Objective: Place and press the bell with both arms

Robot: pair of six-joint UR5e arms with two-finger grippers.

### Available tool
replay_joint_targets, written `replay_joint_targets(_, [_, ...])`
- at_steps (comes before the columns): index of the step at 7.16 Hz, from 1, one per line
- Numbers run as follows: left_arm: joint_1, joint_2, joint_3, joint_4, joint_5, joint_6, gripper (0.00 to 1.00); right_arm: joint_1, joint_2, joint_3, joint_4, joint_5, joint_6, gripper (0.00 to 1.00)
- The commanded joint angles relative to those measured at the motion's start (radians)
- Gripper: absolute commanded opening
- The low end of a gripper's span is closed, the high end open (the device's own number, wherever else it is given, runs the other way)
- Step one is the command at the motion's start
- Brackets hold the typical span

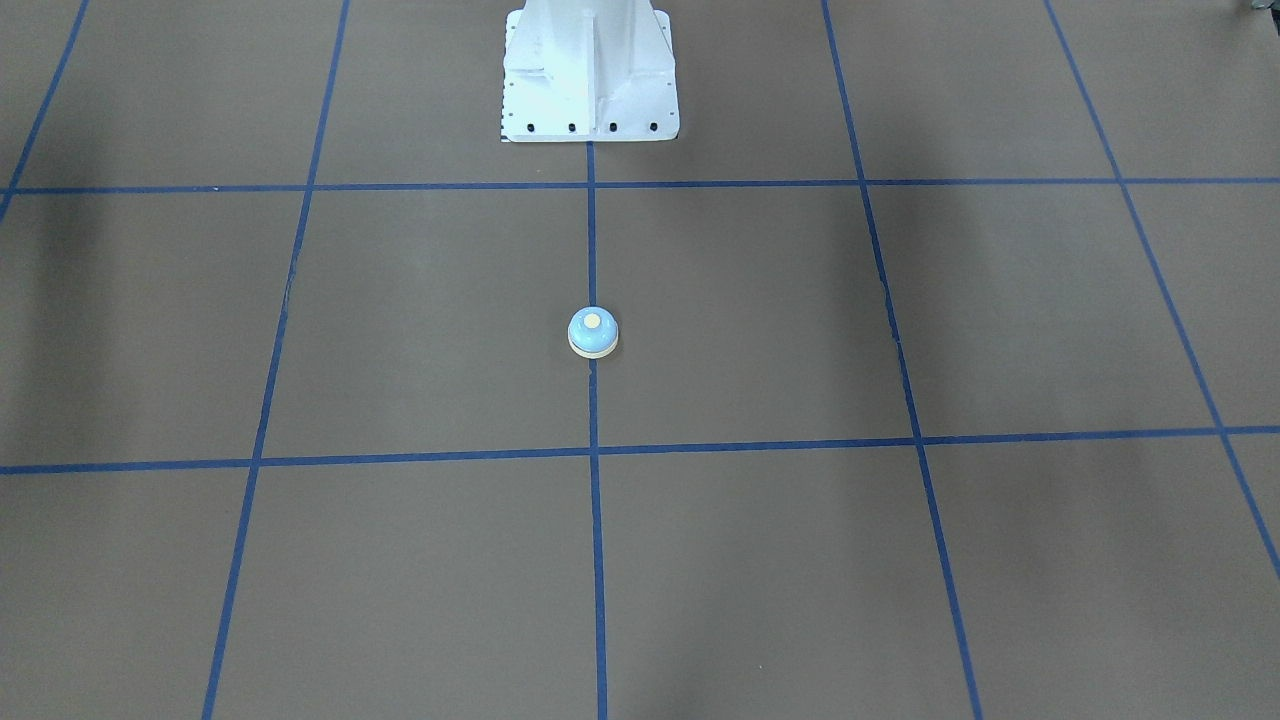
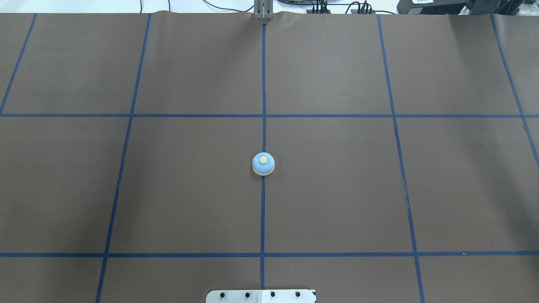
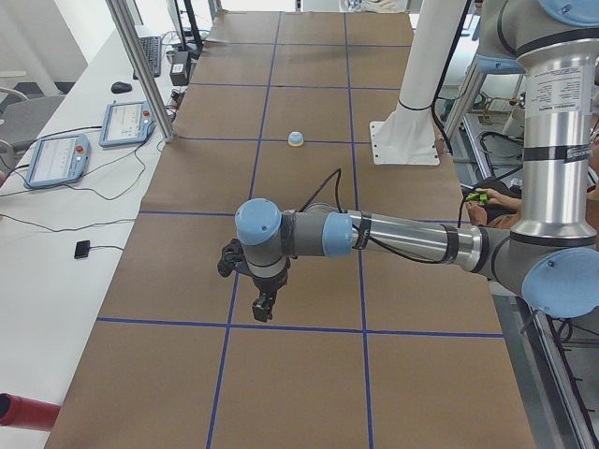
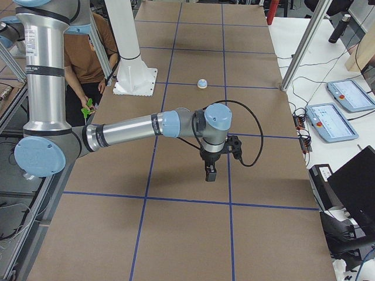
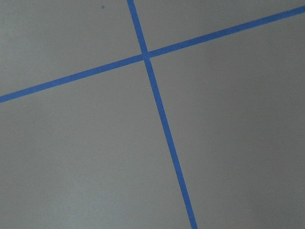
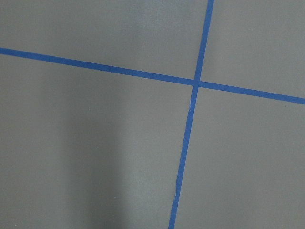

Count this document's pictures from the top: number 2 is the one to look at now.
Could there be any blue wooden call bell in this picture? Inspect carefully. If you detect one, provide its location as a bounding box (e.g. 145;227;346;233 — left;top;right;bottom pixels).
251;152;275;176

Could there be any white camera mast base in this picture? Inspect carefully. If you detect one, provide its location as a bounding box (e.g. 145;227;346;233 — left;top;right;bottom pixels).
205;289;317;303

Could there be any black power box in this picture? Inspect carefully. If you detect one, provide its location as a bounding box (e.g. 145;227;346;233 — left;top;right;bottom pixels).
397;0;468;15

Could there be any aluminium frame post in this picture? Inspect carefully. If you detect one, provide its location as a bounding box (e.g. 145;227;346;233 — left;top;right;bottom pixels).
253;0;275;21

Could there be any usb hub with cables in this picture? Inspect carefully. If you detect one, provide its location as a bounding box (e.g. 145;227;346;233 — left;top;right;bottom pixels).
305;0;376;15

